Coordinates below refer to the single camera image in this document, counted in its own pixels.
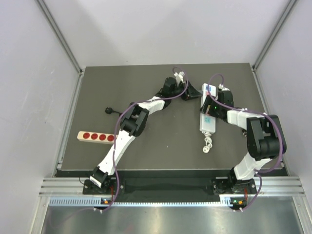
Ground black plug adapter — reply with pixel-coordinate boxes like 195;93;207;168
242;129;247;137

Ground wooden power strip red sockets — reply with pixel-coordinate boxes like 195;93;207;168
77;131;116;144

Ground white slotted cable duct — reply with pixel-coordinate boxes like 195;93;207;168
49;196;243;207

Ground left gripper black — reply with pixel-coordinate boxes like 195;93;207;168
170;79;201;100

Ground right aluminium frame post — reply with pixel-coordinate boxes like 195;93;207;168
253;0;304;176

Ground left aluminium frame post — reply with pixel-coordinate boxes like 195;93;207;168
35;0;84;177

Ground aluminium frame post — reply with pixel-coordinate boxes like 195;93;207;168
35;0;84;177
253;0;304;176

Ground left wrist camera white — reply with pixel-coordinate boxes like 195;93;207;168
174;72;185;85

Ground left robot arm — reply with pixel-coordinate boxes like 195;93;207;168
89;76;202;194

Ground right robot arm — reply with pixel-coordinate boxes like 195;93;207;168
200;88;287;194

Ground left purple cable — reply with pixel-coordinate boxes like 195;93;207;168
48;67;190;227

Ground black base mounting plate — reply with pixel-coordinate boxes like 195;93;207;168
82;177;256;195

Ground purple cable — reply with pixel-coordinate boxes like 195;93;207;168
48;67;190;227
207;74;286;213

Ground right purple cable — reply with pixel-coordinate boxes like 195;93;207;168
207;74;286;213

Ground white power strip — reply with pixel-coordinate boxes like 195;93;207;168
199;83;216;153

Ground black power cable with plug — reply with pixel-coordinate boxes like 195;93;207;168
105;107;122;117

